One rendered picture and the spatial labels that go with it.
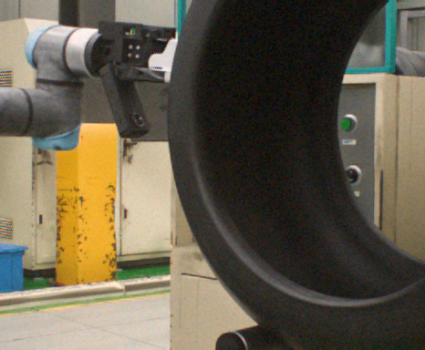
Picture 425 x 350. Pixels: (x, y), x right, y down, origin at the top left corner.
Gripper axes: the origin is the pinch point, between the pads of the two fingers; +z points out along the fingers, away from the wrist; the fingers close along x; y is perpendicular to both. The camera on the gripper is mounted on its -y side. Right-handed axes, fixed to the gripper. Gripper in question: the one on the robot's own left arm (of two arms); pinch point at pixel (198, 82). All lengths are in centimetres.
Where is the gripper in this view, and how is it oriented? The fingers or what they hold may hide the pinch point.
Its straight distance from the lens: 131.3
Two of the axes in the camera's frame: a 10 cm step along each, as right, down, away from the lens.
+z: 7.4, 1.6, -6.6
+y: 1.0, -9.9, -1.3
